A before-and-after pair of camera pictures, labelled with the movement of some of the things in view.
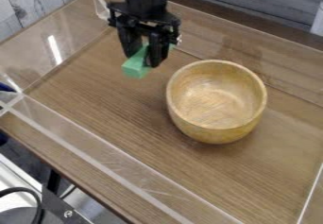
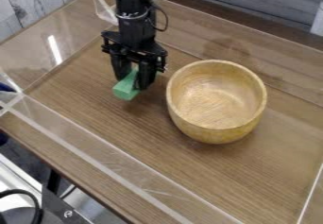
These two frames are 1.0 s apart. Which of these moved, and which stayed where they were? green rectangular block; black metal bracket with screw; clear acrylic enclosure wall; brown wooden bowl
Moved: green rectangular block
Stayed: brown wooden bowl; black metal bracket with screw; clear acrylic enclosure wall
